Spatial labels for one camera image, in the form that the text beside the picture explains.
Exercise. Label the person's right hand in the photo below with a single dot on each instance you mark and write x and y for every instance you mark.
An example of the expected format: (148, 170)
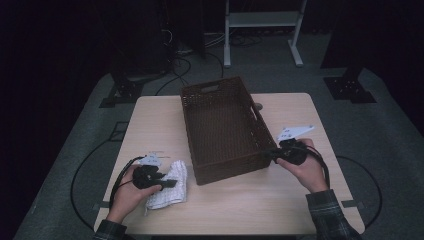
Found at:
(310, 173)

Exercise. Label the grey tape strip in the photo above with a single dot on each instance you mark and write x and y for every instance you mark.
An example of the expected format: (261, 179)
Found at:
(351, 204)
(102, 205)

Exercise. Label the white metal stand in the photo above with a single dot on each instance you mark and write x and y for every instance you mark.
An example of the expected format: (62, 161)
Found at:
(263, 19)

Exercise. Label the round table grommet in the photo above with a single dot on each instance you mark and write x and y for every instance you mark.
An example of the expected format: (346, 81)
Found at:
(257, 107)

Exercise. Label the brown woven basket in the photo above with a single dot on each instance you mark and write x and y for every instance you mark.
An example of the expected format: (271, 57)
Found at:
(220, 133)

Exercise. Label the white knitted cloth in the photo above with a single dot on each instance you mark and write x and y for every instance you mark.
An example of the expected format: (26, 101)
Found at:
(170, 196)

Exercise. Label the black stand base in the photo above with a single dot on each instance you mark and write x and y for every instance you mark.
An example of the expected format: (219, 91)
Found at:
(128, 90)
(348, 88)

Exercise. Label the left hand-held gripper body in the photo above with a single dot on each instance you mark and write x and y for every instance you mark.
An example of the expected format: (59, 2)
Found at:
(145, 176)

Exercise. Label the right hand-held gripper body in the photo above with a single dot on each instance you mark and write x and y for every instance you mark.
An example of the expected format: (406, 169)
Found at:
(293, 153)

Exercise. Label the person's left hand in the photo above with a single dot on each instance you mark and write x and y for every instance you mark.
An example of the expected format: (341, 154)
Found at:
(128, 200)

